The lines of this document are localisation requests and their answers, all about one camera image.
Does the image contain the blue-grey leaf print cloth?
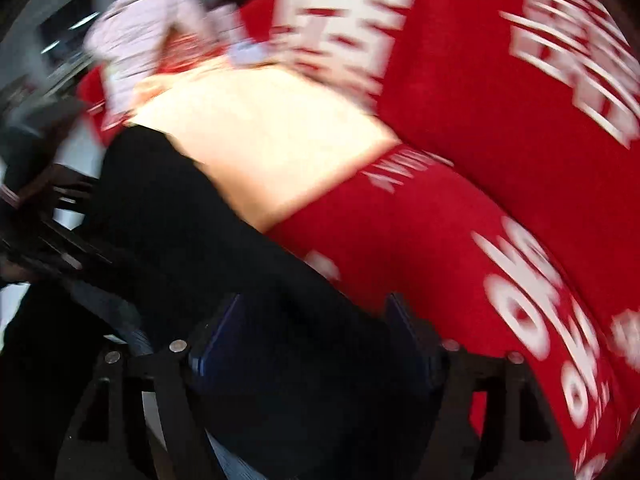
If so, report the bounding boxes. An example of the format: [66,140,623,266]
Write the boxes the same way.
[60,275,281,480]

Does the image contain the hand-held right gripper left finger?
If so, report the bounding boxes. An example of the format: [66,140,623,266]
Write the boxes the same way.
[55,292,242,480]

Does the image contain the black pants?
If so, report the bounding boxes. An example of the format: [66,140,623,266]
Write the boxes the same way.
[0,125,451,480]

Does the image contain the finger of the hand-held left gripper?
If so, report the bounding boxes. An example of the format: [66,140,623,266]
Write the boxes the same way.
[0,220,115,275]
[30,162,100,206]

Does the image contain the red printed blanket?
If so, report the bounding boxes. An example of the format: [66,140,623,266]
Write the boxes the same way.
[75,0,640,480]

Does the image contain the white pink cloth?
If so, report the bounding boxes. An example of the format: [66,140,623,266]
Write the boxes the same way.
[85,0,236,128]

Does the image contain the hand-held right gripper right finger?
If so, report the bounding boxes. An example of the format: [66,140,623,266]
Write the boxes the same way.
[384,292,576,480]

